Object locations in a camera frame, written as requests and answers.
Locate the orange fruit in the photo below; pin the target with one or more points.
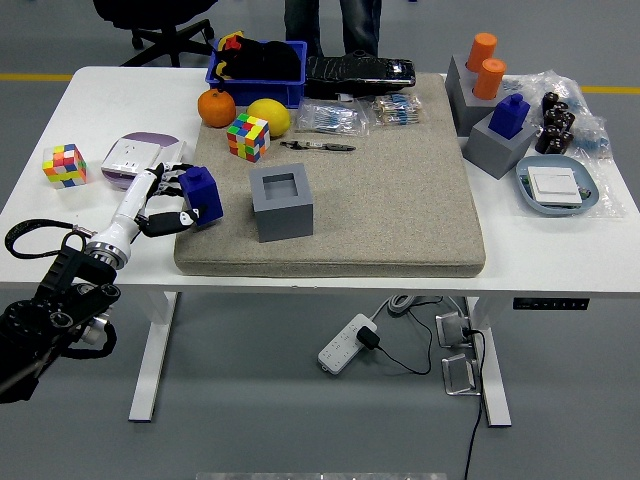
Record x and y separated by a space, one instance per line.
216 107

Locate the white switch panel with rim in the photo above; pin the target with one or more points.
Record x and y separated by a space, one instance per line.
167 152

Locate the orange cylinder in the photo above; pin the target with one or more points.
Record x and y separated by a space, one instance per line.
489 77
481 50

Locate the black table control panel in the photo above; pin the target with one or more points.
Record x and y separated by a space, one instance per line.
550 304

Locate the white power strip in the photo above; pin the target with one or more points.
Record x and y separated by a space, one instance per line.
340 347

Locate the grey-brown table mat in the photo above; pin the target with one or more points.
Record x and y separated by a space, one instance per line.
390 200

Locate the bag of blue resistors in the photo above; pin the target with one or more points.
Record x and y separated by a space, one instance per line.
330 120

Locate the rubik's cube pastel colours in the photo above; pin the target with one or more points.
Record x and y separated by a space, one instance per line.
65 165

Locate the black wrapped package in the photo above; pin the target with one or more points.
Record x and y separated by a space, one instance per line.
360 72

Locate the black power adapter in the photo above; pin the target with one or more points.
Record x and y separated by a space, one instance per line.
367 337

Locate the rubik's cube with white edges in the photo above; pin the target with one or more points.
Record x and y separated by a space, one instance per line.
248 137

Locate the grey seal holder block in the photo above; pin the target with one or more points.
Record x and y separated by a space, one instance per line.
282 220
492 152

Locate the tall grey double holder block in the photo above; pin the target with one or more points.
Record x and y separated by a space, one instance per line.
462 105

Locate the yellow lemon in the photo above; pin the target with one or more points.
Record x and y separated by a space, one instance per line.
270 116

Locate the dark cylindrical capacitor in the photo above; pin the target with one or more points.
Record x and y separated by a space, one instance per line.
551 132
555 146
551 101
567 121
566 140
559 112
542 144

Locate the black cloth bundle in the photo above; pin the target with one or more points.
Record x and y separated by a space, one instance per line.
270 60

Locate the blue-grey plate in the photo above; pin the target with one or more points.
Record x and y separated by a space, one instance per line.
550 161

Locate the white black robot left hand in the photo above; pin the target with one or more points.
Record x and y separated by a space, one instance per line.
131 205

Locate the clear metal bracket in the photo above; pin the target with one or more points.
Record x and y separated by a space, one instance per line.
460 375
452 327

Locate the black office chair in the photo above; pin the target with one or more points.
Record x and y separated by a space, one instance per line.
170 37

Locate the yellow red tool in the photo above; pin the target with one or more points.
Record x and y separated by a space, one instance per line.
231 42

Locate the purple tray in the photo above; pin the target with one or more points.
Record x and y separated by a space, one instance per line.
145 136

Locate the blue seal stamp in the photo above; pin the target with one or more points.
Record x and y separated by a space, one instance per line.
202 192
507 117

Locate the blue plastic bin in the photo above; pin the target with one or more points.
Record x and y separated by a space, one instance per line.
270 92

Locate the person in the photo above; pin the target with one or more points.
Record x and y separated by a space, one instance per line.
302 20

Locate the black pen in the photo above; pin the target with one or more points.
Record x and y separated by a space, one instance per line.
320 146

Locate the clear bags of blue parts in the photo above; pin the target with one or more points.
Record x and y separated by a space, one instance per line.
592 130

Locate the white table leg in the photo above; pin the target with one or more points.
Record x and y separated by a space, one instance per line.
495 380
150 360

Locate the white flat switch panel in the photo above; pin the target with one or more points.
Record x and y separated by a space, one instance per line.
555 185

